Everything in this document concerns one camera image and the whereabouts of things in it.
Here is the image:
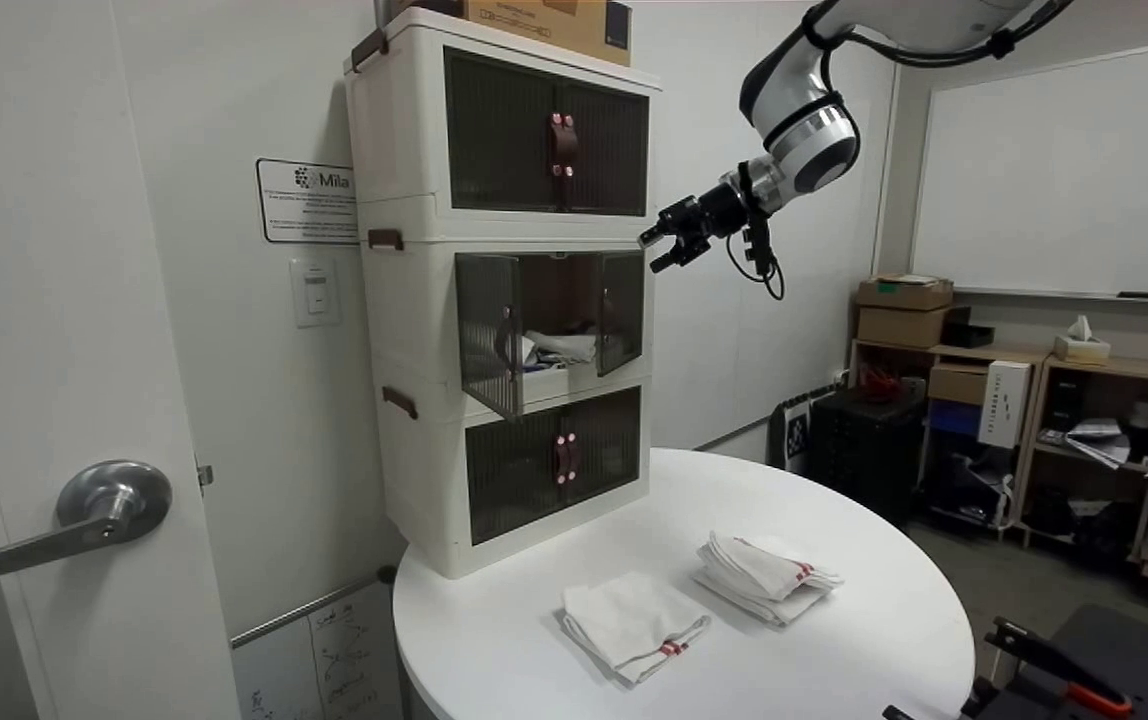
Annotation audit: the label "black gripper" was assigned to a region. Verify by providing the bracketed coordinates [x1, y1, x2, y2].
[636, 166, 764, 276]

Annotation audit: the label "cardboard shelf drawer box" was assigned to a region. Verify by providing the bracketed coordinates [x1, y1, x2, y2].
[927, 360, 991, 409]

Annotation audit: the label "white cloth blue stripe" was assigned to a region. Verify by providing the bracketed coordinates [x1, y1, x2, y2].
[510, 329, 601, 370]

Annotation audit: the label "flat cardboard box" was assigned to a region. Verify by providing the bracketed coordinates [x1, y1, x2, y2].
[854, 271, 960, 315]

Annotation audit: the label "small brown cardboard box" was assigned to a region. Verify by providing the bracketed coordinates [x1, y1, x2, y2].
[853, 304, 951, 351]

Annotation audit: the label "large brown cardboard box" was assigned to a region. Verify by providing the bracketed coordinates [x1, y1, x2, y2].
[376, 0, 636, 69]

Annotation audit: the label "white stacked storage cabinet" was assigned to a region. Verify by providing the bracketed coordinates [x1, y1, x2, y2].
[340, 2, 669, 584]

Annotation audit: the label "black storage crate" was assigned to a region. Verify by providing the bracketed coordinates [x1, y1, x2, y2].
[806, 384, 933, 529]

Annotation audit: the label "small black device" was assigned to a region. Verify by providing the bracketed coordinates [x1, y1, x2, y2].
[939, 304, 998, 351]

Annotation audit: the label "folded white towel red stripes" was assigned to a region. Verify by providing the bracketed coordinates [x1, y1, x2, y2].
[689, 529, 837, 631]

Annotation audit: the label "white upright box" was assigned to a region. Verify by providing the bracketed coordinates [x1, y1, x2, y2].
[976, 356, 1036, 452]

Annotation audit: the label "wooden shelf unit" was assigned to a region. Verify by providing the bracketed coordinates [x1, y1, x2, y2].
[844, 334, 1148, 598]

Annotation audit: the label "folded white towel red mark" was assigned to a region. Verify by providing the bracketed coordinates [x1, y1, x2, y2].
[550, 572, 715, 689]

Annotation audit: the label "whiteboard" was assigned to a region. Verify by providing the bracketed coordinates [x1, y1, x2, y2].
[907, 33, 1148, 304]

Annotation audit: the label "tissue box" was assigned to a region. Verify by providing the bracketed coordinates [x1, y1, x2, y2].
[1047, 310, 1115, 369]

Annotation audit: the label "white paper stack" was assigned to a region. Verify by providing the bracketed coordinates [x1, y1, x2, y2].
[1061, 410, 1134, 470]

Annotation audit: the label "black red hand tool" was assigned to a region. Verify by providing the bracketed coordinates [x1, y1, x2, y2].
[981, 616, 1142, 720]

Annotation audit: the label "white room door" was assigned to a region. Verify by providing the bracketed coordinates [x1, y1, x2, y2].
[0, 0, 244, 720]

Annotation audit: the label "dark grey mat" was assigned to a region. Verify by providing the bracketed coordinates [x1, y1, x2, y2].
[966, 598, 1148, 720]

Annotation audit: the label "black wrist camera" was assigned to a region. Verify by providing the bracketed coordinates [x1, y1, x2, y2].
[737, 196, 780, 271]

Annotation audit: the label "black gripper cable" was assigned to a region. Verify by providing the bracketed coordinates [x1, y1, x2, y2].
[722, 227, 791, 304]

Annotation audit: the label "white wall switch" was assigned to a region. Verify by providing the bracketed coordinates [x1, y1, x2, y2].
[284, 250, 345, 333]

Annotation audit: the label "white wall sign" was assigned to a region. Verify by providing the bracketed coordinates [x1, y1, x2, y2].
[252, 156, 359, 249]

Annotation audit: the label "silver door lever handle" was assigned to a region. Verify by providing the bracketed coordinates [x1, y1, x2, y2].
[0, 455, 181, 589]

